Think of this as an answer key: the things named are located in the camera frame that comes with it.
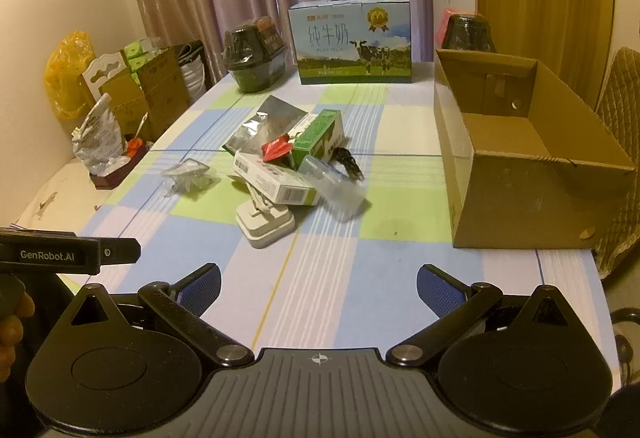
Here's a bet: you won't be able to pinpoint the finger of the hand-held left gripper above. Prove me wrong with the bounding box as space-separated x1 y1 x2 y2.
99 238 142 265

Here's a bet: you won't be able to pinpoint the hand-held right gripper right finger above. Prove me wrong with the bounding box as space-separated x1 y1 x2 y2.
387 263 588 368

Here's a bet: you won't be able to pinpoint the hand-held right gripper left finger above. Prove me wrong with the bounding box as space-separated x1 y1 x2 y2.
52 262 254 368

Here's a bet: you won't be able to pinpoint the white power adapter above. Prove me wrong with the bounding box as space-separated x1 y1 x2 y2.
235 190 297 249

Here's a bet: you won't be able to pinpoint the clear plastic bag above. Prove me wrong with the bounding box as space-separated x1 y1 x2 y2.
161 158 218 196

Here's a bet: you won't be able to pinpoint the white medicine box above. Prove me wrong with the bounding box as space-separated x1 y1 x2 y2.
233 150 321 207

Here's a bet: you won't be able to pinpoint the clear plastic case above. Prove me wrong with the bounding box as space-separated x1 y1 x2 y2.
300 155 367 221

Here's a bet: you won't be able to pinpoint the black usb cable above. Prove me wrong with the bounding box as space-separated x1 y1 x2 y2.
332 145 365 181

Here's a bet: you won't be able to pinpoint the red candy packet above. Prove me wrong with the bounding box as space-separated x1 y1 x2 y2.
261 135 296 163

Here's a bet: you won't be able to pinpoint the silver foil pouch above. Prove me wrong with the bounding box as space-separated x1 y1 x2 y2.
222 95 308 156

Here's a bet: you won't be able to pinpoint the green medicine box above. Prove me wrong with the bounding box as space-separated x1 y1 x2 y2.
292 109 346 171

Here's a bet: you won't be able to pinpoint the checked tablecloth desktop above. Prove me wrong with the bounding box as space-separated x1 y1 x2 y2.
55 59 613 354

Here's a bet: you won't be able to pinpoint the person's left hand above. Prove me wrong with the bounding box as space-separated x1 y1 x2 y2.
0 294 36 384

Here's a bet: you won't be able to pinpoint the white patterned cloth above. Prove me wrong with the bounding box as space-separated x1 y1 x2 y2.
10 138 151 243

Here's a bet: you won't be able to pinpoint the dark red box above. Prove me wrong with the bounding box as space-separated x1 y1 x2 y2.
90 143 152 191

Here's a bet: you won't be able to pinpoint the silver printed bag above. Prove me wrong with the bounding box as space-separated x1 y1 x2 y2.
71 92 126 175

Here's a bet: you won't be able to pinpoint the brown storage cardboard box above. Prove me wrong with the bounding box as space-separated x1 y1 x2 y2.
100 45 192 141

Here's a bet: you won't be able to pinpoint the white scalloped paper box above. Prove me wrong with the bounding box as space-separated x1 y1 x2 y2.
81 52 132 106

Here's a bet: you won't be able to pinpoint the stack of white bowls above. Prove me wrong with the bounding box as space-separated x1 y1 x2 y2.
175 40 207 101

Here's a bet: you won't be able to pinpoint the yellow plastic bag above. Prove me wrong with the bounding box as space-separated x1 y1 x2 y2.
45 30 97 121

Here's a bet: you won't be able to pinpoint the green white packets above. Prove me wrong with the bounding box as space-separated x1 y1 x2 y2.
123 39 162 86

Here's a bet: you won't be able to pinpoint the wrapped black noodle bowl pack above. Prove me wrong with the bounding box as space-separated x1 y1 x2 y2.
444 12 497 54
222 20 282 93

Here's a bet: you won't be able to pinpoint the quilted cover chair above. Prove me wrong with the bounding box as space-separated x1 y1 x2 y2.
592 46 640 279

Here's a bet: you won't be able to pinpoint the brown lid noodle bowl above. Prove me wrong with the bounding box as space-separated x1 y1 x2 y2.
255 16 289 68

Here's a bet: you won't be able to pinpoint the orange handled tool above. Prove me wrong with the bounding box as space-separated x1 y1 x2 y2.
125 114 151 157

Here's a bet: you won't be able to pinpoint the blue milk carton with handle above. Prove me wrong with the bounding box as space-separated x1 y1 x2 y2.
287 0 413 86

